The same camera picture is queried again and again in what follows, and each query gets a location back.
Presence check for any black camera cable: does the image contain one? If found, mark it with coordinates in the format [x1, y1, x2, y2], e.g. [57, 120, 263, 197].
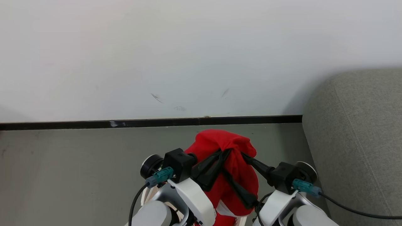
[128, 184, 149, 226]
[319, 191, 402, 220]

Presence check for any teal cable connector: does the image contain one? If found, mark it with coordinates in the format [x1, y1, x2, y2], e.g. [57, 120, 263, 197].
[292, 179, 322, 198]
[145, 167, 174, 188]

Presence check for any thin black right gripper cable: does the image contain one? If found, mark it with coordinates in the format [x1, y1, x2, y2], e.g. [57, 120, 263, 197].
[256, 193, 274, 220]

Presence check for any grey fabric sofa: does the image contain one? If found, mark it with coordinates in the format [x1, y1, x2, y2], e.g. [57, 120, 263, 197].
[302, 68, 402, 226]

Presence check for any black left camera cable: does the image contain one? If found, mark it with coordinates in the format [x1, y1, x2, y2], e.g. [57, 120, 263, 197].
[128, 184, 149, 226]

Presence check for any white perforated laundry basket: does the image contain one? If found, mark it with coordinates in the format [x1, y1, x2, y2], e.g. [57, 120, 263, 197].
[140, 185, 252, 226]

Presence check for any red garment with white band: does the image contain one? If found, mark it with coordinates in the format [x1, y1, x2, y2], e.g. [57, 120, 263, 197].
[185, 129, 259, 226]

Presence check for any black wall baseboard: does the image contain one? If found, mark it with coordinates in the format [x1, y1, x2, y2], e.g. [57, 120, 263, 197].
[0, 115, 302, 131]

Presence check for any black right camera cable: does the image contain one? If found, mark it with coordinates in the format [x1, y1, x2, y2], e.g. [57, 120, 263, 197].
[319, 191, 402, 220]

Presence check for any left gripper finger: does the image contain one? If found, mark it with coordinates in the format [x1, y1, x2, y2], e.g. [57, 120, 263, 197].
[198, 159, 227, 192]
[192, 149, 232, 176]

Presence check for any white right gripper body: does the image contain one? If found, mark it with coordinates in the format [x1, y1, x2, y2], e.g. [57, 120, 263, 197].
[259, 188, 299, 226]

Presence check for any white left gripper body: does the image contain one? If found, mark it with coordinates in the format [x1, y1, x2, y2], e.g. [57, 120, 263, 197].
[168, 177, 217, 226]

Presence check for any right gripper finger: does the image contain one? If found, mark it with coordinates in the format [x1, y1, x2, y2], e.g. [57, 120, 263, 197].
[241, 152, 275, 181]
[223, 169, 258, 210]

